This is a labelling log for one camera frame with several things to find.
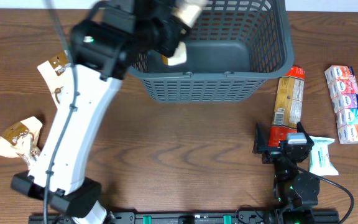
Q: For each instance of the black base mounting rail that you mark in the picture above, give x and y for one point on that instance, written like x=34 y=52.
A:
x=243 y=216

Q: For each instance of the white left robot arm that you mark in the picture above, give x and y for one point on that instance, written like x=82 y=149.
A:
x=100 y=49

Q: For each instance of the brown white snack pouch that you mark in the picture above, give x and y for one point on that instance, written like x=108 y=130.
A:
x=20 y=141
x=52 y=72
x=179 y=53

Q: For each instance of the multicolour tissue pack bundle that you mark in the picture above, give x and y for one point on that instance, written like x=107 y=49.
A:
x=343 y=91

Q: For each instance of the grey plastic mesh basket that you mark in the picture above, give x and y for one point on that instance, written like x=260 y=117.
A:
x=233 y=48

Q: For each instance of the orange yellow snack package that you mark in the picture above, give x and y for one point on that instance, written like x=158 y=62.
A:
x=288 y=105

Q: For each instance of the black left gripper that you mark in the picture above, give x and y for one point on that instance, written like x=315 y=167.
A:
x=166 y=32

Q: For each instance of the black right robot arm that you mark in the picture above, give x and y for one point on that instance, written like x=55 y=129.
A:
x=296 y=190

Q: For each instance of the white wet wipes pack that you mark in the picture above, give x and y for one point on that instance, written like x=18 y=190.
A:
x=319 y=162

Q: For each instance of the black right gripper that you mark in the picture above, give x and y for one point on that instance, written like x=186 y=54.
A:
x=261 y=145

